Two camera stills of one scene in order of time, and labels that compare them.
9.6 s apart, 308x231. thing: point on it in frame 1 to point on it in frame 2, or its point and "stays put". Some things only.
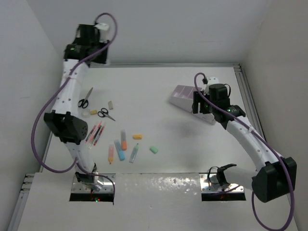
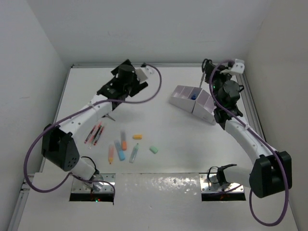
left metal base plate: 107,184 stays put
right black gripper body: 204,108 to 218,79
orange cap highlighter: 123,140 stays put
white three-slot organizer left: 183,97 stays put
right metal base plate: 209,183 stays put
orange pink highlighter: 110,157 stays put
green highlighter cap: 154,149 stays put
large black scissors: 84,102 to 202,78
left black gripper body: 101,57 to 134,86
